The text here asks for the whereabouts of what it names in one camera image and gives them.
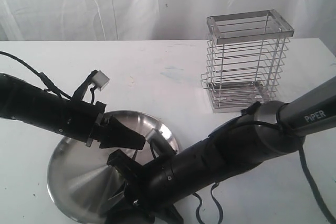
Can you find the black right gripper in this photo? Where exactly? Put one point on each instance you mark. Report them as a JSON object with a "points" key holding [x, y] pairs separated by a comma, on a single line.
{"points": [[153, 185]]}

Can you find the white backdrop curtain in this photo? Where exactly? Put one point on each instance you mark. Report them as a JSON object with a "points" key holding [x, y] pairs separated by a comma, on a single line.
{"points": [[151, 19]]}

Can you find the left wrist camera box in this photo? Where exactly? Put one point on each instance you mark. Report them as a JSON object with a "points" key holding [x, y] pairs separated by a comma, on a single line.
{"points": [[97, 79]]}

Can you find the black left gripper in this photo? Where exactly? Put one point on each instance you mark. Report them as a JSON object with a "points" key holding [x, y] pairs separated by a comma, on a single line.
{"points": [[80, 119]]}

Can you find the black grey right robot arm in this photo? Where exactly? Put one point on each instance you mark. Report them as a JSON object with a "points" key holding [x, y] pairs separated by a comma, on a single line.
{"points": [[261, 132]]}

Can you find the metal wire utensil rack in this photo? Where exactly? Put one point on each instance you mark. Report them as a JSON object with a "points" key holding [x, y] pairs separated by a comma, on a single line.
{"points": [[244, 58]]}

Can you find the round stainless steel plate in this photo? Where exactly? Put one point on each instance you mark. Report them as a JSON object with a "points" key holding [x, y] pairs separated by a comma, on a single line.
{"points": [[78, 180]]}

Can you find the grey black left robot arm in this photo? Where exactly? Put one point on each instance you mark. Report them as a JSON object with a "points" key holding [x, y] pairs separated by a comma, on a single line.
{"points": [[29, 104]]}

